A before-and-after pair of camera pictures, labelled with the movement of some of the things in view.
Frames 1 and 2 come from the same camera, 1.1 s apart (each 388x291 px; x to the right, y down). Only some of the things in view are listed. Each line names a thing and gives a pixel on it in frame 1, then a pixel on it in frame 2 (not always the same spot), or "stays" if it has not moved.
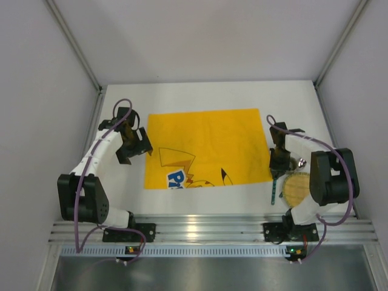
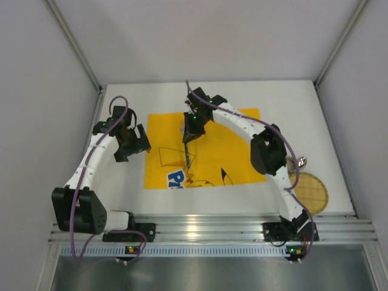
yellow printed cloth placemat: [206, 148] stays
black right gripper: [279, 163] -> [193, 128]
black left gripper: [135, 145] stays
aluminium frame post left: [74, 44] stays
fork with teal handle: [274, 184] -> [187, 156]
